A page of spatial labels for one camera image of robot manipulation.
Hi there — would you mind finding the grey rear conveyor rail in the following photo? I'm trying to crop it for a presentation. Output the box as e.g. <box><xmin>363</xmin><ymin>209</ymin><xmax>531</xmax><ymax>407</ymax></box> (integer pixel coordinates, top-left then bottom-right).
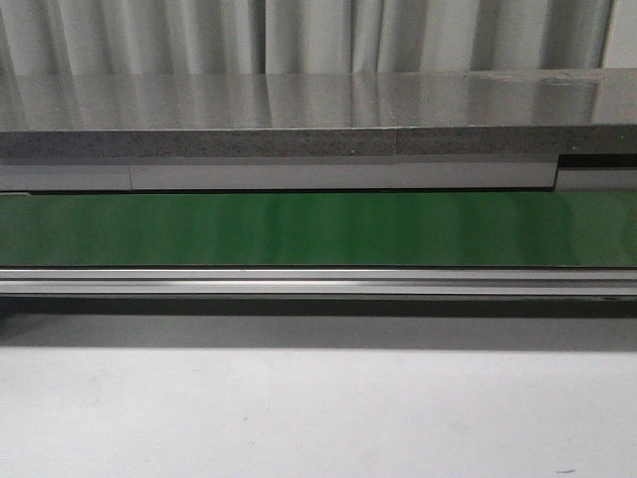
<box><xmin>1</xmin><ymin>153</ymin><xmax>636</xmax><ymax>192</ymax></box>

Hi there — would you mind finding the aluminium front conveyor rail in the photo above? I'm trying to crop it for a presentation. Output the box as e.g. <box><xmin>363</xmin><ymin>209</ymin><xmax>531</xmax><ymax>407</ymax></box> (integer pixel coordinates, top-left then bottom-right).
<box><xmin>1</xmin><ymin>267</ymin><xmax>636</xmax><ymax>299</ymax></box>

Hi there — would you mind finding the grey stone worktop slab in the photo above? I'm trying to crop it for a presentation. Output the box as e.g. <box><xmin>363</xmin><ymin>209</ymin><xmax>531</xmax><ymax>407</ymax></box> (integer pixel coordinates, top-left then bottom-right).
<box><xmin>1</xmin><ymin>69</ymin><xmax>636</xmax><ymax>159</ymax></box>

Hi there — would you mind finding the white pleated curtain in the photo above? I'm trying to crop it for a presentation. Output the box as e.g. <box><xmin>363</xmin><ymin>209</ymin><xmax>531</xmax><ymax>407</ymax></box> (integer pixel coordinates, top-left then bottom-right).
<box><xmin>1</xmin><ymin>1</ymin><xmax>636</xmax><ymax>76</ymax></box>

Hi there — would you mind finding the green conveyor belt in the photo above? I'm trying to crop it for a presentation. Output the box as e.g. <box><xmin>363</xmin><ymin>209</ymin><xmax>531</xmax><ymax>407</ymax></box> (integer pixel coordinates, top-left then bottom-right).
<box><xmin>1</xmin><ymin>191</ymin><xmax>636</xmax><ymax>268</ymax></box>

